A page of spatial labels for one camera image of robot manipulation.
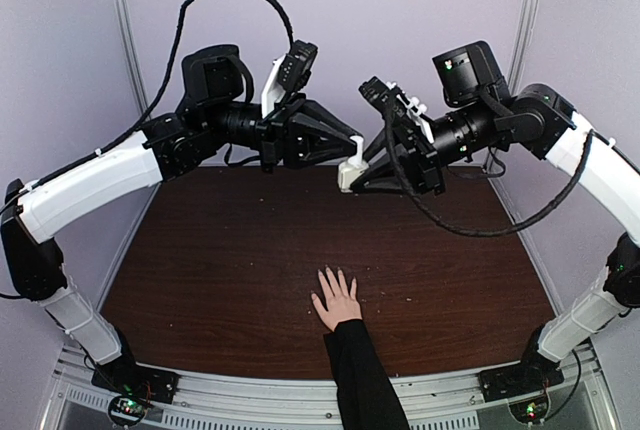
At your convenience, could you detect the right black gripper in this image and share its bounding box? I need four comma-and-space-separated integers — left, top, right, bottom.
346, 94, 502, 195

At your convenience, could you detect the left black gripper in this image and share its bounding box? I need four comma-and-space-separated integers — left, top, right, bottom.
206, 92, 365, 176

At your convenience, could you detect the white nail polish cap brush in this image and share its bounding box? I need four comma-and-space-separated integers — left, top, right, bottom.
348, 135, 364, 168

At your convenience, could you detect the white nail polish bottle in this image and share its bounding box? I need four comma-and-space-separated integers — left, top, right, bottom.
337, 156, 369, 193

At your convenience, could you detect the black sleeved forearm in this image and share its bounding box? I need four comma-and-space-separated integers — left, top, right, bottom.
324, 319, 410, 430

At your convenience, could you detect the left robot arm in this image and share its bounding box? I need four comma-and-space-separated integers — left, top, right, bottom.
1, 41, 363, 394

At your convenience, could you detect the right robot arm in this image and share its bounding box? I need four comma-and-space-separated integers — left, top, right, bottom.
338, 41, 639, 392

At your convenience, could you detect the person's hand on table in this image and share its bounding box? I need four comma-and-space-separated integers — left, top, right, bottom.
311, 266, 363, 332

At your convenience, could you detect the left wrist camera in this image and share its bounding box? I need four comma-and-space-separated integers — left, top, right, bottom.
260, 40, 318, 118

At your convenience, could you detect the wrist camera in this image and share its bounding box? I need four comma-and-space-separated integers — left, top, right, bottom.
358, 76, 435, 144
260, 40, 318, 118

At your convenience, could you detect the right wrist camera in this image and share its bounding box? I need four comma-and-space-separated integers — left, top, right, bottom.
358, 76, 435, 144

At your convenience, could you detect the right aluminium corner post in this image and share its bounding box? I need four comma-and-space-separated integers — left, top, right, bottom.
507, 0, 540, 91

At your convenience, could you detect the aluminium corner post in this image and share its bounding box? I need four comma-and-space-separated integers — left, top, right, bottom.
507, 0, 540, 91
113, 0, 148, 114

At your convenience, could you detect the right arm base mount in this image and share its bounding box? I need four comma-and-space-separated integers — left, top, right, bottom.
478, 362, 564, 426

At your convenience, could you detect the left aluminium corner post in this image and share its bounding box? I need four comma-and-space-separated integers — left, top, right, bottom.
113, 0, 148, 114

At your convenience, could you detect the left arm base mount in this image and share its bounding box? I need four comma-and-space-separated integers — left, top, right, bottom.
91, 362, 179, 428

